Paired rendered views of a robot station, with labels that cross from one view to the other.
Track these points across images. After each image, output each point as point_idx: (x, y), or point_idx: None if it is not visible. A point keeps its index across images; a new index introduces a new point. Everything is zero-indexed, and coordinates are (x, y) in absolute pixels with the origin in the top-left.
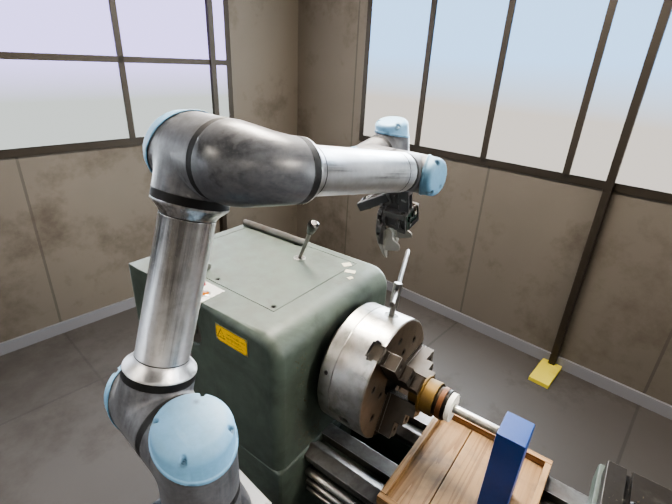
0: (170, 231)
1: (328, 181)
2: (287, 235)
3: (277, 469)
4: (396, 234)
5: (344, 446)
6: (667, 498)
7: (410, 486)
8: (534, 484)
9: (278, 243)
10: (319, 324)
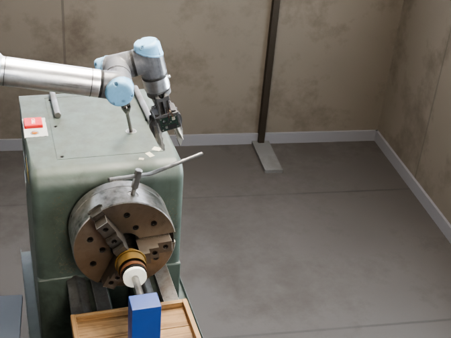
0: None
1: (5, 80)
2: (145, 110)
3: (39, 276)
4: (177, 133)
5: (93, 288)
6: None
7: (100, 325)
8: None
9: (134, 115)
10: (81, 180)
